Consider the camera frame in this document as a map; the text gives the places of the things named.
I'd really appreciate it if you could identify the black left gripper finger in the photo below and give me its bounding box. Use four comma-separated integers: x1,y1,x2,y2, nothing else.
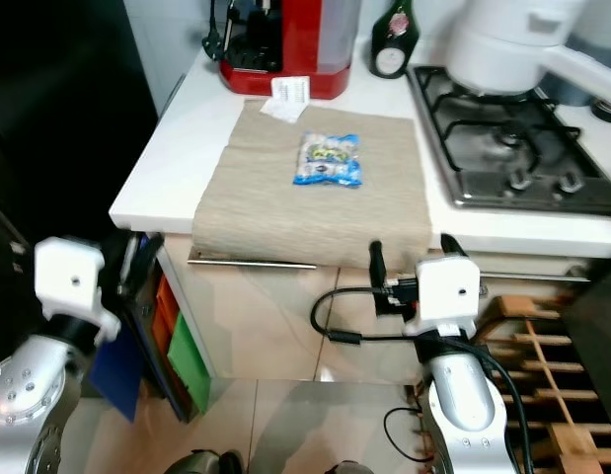
108,233,138,287
137,233,166,285

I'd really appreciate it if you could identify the blue snack packet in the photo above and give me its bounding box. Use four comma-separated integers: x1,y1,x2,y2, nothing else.
292,131,363,189

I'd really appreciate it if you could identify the grey silver fridge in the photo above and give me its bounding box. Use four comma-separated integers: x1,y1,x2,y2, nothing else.
564,279,611,396

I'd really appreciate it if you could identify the green flat bag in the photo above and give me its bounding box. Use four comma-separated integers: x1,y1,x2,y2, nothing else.
167,311,212,414

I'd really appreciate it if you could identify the blue flat bag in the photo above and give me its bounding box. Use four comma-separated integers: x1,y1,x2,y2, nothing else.
88,326,153,421

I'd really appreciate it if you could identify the white kitchen counter cabinet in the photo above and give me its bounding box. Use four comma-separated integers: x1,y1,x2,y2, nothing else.
110,39,611,386

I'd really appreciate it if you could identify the steel gas hob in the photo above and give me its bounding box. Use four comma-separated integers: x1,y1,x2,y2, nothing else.
406,64,611,213

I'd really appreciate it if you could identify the beige woven cloth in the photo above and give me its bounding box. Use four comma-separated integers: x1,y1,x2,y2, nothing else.
191,99,434,270

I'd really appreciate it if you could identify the wooden wine rack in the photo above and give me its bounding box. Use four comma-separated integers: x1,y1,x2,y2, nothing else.
414,291,611,474

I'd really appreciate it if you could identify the white paper tag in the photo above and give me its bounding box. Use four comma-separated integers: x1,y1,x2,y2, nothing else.
267,76,311,124

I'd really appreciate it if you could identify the dark green wine bottle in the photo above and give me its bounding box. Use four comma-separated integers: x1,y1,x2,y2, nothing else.
366,0,421,80

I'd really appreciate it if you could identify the red coffee machine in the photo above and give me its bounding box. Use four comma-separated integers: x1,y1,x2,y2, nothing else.
211,0,363,102

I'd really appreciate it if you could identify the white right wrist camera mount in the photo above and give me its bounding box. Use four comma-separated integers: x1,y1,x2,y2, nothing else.
404,254,484,339

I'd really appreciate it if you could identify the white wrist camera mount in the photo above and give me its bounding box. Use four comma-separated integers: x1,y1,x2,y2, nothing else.
404,254,484,339
34,237,123,342

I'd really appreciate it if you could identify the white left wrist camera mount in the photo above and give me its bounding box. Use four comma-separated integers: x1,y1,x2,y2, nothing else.
34,237,123,342

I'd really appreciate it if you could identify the silver drawer handle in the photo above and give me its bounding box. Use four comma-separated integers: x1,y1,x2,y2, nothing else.
187,252,314,270

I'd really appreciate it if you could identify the thin black floor cable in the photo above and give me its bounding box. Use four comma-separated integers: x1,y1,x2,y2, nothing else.
382,407,429,463

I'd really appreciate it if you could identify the black power cord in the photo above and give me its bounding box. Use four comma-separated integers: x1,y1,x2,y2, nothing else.
203,0,232,60

